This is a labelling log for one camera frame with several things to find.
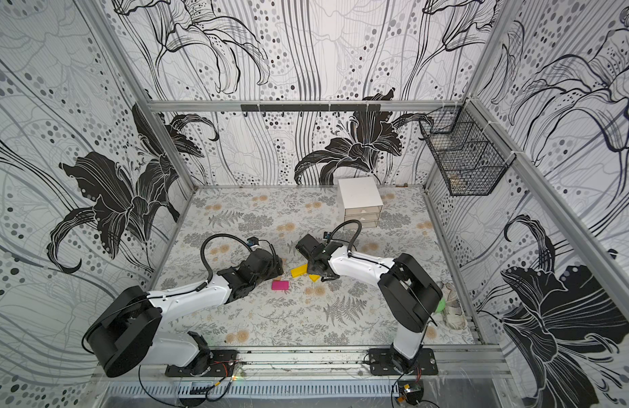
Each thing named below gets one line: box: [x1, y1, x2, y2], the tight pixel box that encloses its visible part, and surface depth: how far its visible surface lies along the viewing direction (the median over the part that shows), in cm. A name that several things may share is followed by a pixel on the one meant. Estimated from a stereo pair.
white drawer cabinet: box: [338, 176, 385, 228], surface depth 100 cm
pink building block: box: [271, 280, 290, 290], surface depth 90 cm
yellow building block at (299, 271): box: [290, 263, 308, 278], surface depth 93 cm
